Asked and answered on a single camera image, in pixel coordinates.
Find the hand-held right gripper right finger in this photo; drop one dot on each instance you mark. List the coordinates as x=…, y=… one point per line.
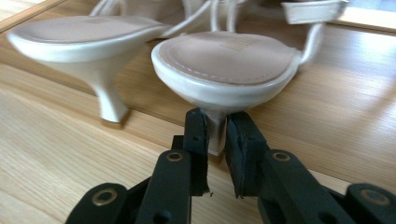
x=280, y=180

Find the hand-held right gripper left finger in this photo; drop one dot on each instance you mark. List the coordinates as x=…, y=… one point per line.
x=174, y=174

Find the bamboo three-tier shoe rack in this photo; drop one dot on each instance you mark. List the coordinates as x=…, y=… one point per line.
x=342, y=81

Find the white heeled sandal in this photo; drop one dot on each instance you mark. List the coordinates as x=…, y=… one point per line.
x=227, y=65
x=84, y=46

